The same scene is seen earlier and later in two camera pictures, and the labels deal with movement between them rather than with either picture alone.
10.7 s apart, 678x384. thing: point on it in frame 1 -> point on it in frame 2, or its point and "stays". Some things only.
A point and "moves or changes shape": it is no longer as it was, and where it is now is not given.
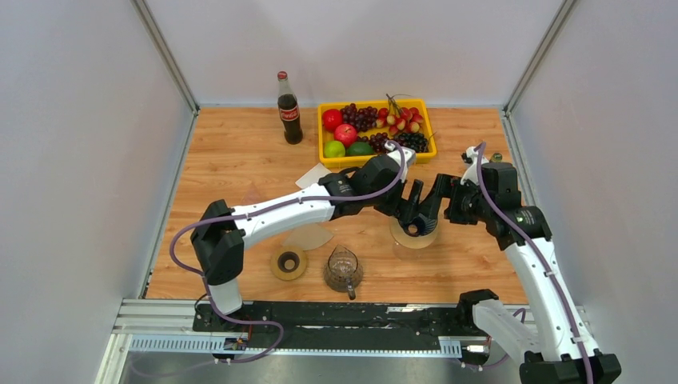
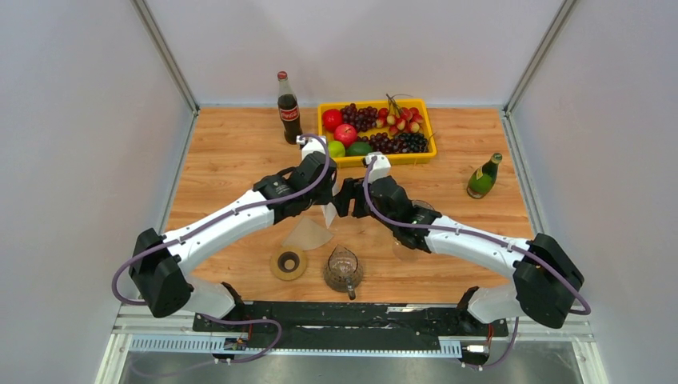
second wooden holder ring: (288, 263) stays
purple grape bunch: (362, 118) stays
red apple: (332, 118) stays
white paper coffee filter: (313, 176) moves or changes shape
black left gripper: (401, 207) -> (327, 197)
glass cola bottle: (289, 110) stays
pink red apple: (346, 134) stays
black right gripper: (446, 186) -> (347, 193)
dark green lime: (360, 148) stays
